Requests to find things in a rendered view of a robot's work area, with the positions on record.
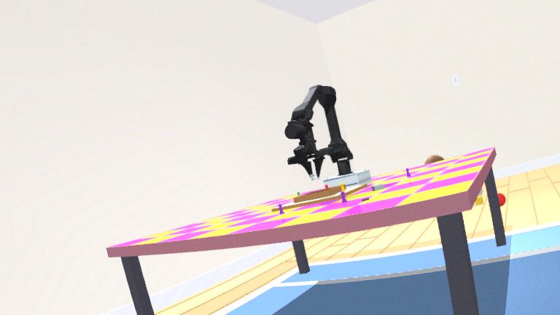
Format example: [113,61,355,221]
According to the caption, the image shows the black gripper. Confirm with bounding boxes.
[287,137,335,177]

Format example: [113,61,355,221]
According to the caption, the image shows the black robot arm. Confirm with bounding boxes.
[284,85,354,176]

